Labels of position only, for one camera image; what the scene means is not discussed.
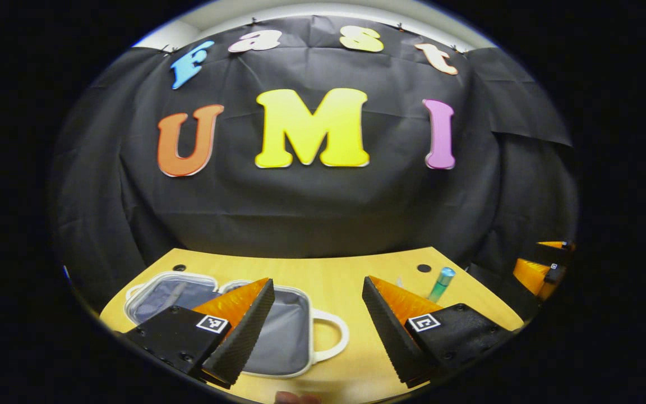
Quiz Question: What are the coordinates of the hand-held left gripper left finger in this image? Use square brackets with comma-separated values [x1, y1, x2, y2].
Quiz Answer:
[124, 278, 276, 389]

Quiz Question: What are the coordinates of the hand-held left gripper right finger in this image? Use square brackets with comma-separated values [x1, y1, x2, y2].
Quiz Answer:
[362, 275, 517, 389]

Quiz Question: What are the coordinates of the white suitcase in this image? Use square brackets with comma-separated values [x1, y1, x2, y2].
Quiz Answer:
[124, 271, 350, 378]

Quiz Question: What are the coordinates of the teal cylindrical bottle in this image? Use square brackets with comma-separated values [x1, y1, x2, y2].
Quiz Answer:
[427, 267, 456, 304]

